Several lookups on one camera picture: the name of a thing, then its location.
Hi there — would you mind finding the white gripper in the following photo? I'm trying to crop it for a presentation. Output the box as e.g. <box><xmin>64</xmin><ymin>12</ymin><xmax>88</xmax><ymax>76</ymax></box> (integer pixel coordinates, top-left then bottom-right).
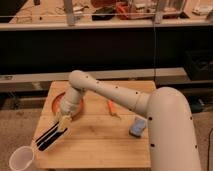
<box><xmin>54</xmin><ymin>87</ymin><xmax>84</xmax><ymax>131</ymax></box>

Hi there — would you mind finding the white ceramic cup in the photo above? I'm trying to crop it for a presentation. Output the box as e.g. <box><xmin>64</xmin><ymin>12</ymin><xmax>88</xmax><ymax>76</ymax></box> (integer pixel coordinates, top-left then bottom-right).
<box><xmin>9</xmin><ymin>146</ymin><xmax>36</xmax><ymax>171</ymax></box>

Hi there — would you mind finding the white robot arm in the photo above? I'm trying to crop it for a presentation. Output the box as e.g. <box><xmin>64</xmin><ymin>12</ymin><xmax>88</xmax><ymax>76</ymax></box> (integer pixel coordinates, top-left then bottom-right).
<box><xmin>55</xmin><ymin>70</ymin><xmax>202</xmax><ymax>171</ymax></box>

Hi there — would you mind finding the orange ceramic bowl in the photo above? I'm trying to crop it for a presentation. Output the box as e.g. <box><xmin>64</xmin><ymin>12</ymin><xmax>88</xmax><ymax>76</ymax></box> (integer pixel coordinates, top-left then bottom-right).
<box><xmin>51</xmin><ymin>93</ymin><xmax>84</xmax><ymax>118</ymax></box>

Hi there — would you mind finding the wooden table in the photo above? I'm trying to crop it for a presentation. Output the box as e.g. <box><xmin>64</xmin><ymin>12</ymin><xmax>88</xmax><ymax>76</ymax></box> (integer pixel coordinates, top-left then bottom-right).
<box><xmin>35</xmin><ymin>91</ymin><xmax>151</xmax><ymax>170</ymax></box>

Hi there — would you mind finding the blue sponge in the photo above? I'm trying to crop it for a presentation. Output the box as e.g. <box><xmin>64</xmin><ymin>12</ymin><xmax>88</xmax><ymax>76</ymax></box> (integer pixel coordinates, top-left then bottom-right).
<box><xmin>129</xmin><ymin>117</ymin><xmax>146</xmax><ymax>138</ymax></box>

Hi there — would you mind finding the black box on shelf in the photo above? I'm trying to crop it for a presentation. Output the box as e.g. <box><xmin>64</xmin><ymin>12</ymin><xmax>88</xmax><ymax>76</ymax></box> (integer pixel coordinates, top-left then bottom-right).
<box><xmin>184</xmin><ymin>50</ymin><xmax>213</xmax><ymax>80</ymax></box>

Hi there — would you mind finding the orange handled screwdriver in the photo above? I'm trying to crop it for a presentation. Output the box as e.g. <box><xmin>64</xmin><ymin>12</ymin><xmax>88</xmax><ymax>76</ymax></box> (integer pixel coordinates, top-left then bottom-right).
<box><xmin>107</xmin><ymin>100</ymin><xmax>120</xmax><ymax>119</ymax></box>

